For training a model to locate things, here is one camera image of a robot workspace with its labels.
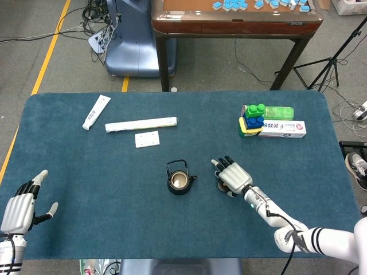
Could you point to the white storage box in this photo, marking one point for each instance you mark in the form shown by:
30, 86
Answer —
351, 7

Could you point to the white power adapter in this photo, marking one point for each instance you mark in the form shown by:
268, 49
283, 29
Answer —
359, 112

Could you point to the white mahjong tile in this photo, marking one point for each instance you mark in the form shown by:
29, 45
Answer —
292, 3

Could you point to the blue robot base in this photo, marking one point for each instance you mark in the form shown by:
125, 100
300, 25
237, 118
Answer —
132, 43

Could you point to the small black lid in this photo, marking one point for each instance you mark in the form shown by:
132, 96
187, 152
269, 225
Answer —
220, 187

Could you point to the black tripod stand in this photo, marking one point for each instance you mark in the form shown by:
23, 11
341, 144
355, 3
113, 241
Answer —
330, 60

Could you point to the grey blue robot chest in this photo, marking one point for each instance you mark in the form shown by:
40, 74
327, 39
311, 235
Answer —
180, 267

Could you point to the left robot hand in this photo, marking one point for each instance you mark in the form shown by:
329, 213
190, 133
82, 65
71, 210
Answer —
18, 209

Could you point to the blue mahjong tile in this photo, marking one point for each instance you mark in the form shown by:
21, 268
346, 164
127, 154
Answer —
258, 3
217, 5
304, 7

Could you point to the brown mahjong table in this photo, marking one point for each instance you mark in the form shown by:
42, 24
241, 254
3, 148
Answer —
229, 26

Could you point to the green translucent soap box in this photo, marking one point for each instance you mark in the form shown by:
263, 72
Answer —
279, 113

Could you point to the white power strip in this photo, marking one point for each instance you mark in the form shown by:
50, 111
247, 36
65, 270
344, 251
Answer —
94, 43

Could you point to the green building block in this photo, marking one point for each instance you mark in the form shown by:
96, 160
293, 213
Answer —
255, 110

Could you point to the long white box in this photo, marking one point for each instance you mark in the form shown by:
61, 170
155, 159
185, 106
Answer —
140, 124

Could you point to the black teapot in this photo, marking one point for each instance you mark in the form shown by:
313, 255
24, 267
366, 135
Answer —
179, 191

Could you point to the yellow green sponge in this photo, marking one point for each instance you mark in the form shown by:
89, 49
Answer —
246, 133

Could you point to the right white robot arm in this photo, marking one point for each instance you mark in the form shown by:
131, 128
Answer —
286, 224

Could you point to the colourful plastic package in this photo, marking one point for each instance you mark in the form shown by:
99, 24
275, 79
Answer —
91, 267

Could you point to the white rectangular plate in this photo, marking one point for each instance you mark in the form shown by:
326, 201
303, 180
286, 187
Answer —
147, 139

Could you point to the grey sneaker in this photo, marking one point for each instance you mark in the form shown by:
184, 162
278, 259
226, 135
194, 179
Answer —
357, 169

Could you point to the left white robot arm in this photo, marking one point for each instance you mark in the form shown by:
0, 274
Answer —
8, 253

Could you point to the white toothpaste box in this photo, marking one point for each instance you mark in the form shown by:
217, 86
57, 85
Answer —
282, 129

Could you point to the blue building block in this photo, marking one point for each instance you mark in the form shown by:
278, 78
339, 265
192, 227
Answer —
254, 122

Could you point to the teal blue felt tablecloth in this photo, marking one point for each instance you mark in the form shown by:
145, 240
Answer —
143, 229

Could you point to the white toothpaste tube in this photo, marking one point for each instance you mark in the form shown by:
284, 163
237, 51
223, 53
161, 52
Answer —
96, 111

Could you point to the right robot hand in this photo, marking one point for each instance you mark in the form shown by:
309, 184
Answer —
235, 177

